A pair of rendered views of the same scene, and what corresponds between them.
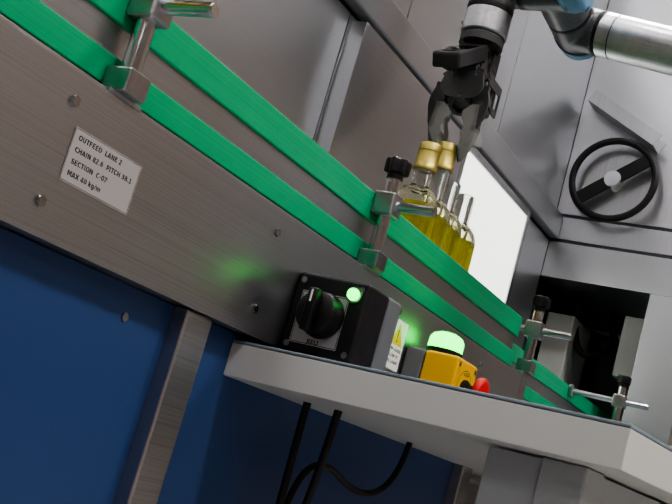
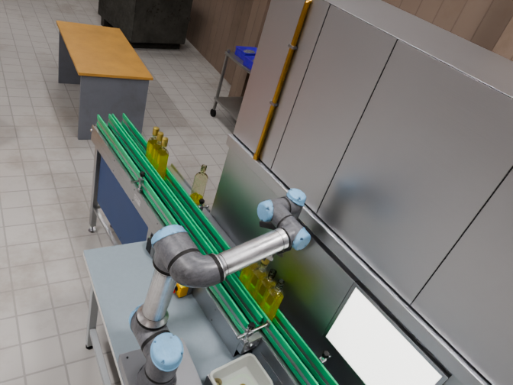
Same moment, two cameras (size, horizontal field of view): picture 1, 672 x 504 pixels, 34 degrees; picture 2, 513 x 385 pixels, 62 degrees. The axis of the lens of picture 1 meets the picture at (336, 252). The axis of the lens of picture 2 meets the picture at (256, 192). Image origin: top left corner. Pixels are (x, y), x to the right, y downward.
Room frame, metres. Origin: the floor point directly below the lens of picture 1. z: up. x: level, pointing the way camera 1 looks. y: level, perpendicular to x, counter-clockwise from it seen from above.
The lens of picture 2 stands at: (1.83, -1.48, 2.37)
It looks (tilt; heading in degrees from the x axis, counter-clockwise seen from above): 34 degrees down; 103
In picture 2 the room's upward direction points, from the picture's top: 19 degrees clockwise
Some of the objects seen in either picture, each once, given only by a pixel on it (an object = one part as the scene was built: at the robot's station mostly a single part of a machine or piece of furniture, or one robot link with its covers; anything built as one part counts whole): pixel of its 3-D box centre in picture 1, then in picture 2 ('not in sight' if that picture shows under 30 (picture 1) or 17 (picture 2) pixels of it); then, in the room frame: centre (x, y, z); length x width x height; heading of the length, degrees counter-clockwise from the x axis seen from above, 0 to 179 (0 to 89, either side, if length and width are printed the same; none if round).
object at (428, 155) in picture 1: (427, 158); not in sight; (1.59, -0.09, 1.14); 0.04 x 0.04 x 0.04
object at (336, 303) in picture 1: (315, 312); not in sight; (1.03, 0.00, 0.79); 0.04 x 0.03 x 0.04; 60
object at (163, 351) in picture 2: not in sight; (164, 355); (1.50, -0.63, 0.97); 0.13 x 0.12 x 0.14; 150
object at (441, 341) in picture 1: (446, 344); not in sight; (1.32, -0.16, 0.84); 0.04 x 0.04 x 0.03
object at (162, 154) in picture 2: not in sight; (161, 159); (0.80, 0.36, 1.02); 0.06 x 0.06 x 0.28; 60
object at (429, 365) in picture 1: (437, 386); (182, 286); (1.32, -0.16, 0.79); 0.07 x 0.07 x 0.07; 60
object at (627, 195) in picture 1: (614, 181); not in sight; (2.51, -0.59, 1.49); 0.21 x 0.05 x 0.21; 60
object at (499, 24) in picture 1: (483, 27); not in sight; (1.66, -0.13, 1.40); 0.08 x 0.08 x 0.05
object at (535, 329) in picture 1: (519, 331); (253, 331); (1.73, -0.32, 0.95); 0.17 x 0.03 x 0.12; 60
